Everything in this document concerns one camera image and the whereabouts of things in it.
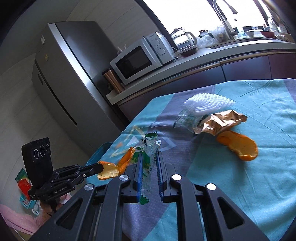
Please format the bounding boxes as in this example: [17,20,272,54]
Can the pink left sleeve forearm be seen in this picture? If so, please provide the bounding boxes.
[1,203,53,235]

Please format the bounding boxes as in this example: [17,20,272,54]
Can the teal purple tablecloth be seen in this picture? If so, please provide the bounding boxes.
[85,78,296,241]

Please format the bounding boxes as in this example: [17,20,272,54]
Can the flat orange peel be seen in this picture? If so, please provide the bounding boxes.
[216,131,258,161]

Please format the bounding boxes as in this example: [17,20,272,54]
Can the silver microwave oven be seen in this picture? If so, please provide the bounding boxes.
[110,32,175,85]

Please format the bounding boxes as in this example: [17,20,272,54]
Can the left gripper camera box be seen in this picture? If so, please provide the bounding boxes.
[21,137,53,189]

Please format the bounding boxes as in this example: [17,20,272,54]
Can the copper travel mug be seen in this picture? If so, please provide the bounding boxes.
[102,68,124,93]

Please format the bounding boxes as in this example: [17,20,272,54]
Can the dark kitchen base cabinets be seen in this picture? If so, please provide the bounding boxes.
[119,52,295,121]

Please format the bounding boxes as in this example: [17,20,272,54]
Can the green clear candy wrapper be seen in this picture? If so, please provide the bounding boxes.
[132,132,162,205]

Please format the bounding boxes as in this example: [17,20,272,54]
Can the stainless steel refrigerator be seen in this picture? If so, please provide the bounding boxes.
[32,21,129,155]

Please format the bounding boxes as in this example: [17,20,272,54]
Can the white foam fruit net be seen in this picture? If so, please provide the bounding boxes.
[183,93,235,116]

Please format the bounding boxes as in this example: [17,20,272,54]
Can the clear silver plastic wrapper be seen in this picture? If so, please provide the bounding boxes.
[173,109,208,133]

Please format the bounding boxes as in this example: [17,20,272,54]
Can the long orange peel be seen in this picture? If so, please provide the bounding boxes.
[97,147,136,180]

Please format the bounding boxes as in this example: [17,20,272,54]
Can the glass electric kettle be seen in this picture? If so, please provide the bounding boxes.
[170,27,197,57]

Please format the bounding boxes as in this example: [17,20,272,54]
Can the small gold snack wrapper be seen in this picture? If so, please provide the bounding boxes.
[193,110,247,136]

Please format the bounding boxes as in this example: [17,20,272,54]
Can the left hand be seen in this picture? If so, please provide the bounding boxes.
[40,193,72,216]

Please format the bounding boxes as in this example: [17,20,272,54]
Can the red bowl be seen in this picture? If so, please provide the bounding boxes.
[260,31,275,39]

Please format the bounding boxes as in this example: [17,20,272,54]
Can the chrome kitchen faucet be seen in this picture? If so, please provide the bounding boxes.
[212,0,238,40]

